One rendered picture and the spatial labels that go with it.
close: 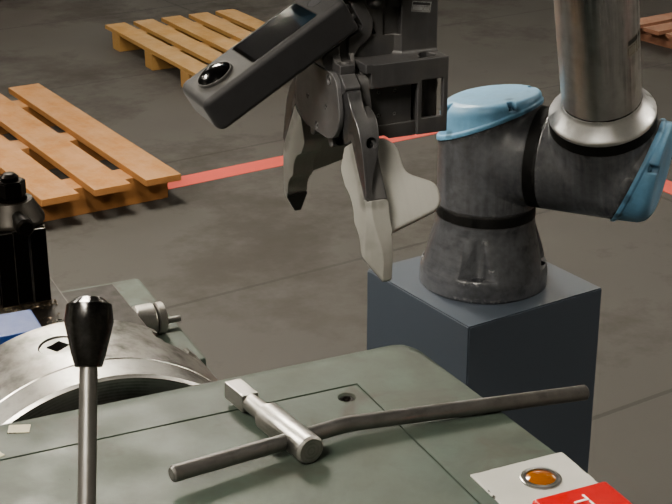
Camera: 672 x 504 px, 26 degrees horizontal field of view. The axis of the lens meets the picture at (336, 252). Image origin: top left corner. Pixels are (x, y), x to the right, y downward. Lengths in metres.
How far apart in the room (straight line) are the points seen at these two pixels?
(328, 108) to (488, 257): 0.73
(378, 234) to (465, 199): 0.72
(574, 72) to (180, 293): 3.02
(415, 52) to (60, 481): 0.38
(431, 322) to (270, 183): 3.70
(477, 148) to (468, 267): 0.14
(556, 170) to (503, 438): 0.58
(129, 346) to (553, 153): 0.56
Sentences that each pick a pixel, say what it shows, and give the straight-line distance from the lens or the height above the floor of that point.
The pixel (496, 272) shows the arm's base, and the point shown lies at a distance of 1.67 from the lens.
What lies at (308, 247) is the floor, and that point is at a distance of 4.76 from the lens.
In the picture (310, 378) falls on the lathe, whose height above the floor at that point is 1.25.
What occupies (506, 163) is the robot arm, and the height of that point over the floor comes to 1.27.
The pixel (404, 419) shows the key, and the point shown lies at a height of 1.26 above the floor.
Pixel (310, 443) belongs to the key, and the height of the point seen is 1.27.
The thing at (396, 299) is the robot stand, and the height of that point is 1.08.
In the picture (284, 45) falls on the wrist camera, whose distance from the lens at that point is 0.93.
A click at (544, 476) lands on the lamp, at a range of 1.03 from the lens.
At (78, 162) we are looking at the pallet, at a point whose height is 0.12.
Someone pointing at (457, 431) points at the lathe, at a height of 1.25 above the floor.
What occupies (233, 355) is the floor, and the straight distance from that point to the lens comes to 4.04.
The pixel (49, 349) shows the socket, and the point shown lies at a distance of 1.28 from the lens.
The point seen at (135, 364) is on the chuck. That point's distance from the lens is 1.24.
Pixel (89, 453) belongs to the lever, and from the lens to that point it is 0.95.
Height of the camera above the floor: 1.79
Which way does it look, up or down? 22 degrees down
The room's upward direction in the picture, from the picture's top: straight up
